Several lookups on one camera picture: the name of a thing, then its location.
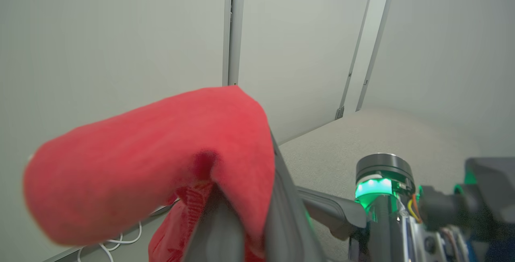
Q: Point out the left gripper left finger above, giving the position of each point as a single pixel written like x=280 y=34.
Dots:
x=219 y=238

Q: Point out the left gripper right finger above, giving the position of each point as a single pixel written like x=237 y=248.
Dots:
x=287 y=221

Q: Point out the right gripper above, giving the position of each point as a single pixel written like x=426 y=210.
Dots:
x=384 y=169

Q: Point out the red and white garment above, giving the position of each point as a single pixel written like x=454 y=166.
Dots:
x=141 y=165

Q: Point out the grey fabric sofa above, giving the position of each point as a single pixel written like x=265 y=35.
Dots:
x=342 y=153

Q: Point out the large white partition panel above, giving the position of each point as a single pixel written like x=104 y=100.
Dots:
x=100 y=44

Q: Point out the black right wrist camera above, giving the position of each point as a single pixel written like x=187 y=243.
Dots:
x=487 y=189

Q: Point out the white partition panel grey frame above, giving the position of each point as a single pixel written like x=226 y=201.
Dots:
x=297 y=52

